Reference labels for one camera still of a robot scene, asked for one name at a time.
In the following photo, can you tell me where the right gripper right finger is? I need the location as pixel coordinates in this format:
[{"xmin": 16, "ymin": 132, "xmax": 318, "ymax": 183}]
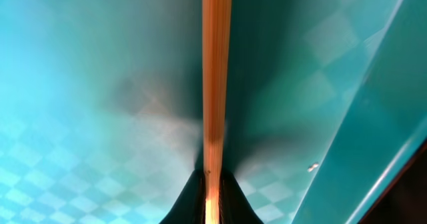
[{"xmin": 219, "ymin": 169, "xmax": 263, "ymax": 224}]

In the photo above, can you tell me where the teal serving tray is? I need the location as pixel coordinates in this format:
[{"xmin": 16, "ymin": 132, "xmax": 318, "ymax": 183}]
[{"xmin": 1, "ymin": 0, "xmax": 426, "ymax": 223}]

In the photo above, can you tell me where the wooden chopstick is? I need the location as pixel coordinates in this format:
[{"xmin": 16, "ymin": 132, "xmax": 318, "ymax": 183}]
[{"xmin": 202, "ymin": 0, "xmax": 232, "ymax": 224}]

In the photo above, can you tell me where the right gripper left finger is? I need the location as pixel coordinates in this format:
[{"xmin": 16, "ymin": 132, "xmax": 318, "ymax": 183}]
[{"xmin": 160, "ymin": 170, "xmax": 205, "ymax": 224}]

